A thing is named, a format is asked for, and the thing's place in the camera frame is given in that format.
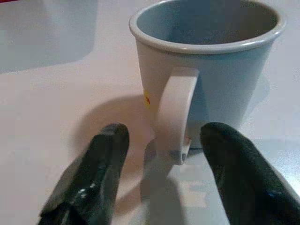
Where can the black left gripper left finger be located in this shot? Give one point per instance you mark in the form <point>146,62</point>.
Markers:
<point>93,178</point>

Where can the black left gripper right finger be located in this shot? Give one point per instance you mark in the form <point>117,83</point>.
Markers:
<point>246,182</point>

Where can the grey-blue mug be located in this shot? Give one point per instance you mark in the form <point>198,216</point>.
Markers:
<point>222,70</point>

